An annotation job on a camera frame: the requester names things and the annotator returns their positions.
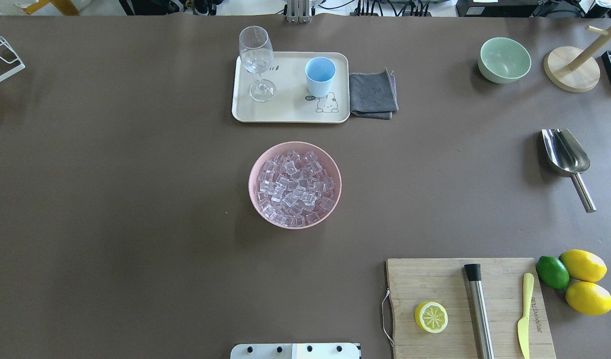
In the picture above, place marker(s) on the pink bowl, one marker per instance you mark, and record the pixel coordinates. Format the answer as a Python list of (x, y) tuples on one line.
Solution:
[(330, 192)]

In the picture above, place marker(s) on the grey folded cloth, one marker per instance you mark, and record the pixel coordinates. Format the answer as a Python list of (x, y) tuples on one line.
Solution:
[(373, 95)]

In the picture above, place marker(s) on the steel muddler black tip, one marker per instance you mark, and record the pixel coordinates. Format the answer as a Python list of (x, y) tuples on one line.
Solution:
[(474, 278)]

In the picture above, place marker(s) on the stainless steel ice scoop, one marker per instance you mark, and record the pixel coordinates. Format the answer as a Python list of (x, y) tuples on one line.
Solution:
[(568, 158)]

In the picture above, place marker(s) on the yellow plastic knife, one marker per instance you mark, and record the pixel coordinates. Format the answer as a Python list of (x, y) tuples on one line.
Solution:
[(528, 283)]

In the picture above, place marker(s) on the lower whole yellow lemon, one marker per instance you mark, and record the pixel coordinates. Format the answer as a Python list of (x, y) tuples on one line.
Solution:
[(588, 298)]

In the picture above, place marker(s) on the whole yellow lemon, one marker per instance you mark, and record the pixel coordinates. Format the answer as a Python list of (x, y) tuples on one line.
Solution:
[(588, 298), (583, 265)]

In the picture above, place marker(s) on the upper whole yellow lemon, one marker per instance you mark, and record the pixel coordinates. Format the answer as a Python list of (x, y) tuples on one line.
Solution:
[(583, 265)]

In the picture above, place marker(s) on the green lime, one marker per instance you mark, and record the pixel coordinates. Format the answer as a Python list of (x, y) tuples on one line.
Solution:
[(552, 272)]

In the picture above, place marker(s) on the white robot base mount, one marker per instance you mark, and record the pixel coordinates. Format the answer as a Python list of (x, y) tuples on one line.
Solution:
[(297, 351)]

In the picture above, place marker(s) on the half lemon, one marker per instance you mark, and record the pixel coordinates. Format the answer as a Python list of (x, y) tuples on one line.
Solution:
[(431, 317)]

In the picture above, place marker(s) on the bamboo cutting board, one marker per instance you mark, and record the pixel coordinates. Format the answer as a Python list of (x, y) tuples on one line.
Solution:
[(412, 281)]

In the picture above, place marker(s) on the mint green bowl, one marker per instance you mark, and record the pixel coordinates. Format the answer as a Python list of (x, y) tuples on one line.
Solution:
[(503, 60)]

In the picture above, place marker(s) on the light blue plastic cup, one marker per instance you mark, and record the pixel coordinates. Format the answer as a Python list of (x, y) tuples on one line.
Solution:
[(320, 72)]

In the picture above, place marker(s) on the pile of clear ice cubes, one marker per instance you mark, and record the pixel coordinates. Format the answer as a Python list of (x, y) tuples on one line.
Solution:
[(295, 189)]

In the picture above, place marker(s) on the clear wine glass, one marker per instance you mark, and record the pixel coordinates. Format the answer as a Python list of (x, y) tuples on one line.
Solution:
[(256, 55)]

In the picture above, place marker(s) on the cream rabbit serving tray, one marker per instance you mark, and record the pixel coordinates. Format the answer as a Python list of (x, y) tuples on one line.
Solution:
[(292, 102)]

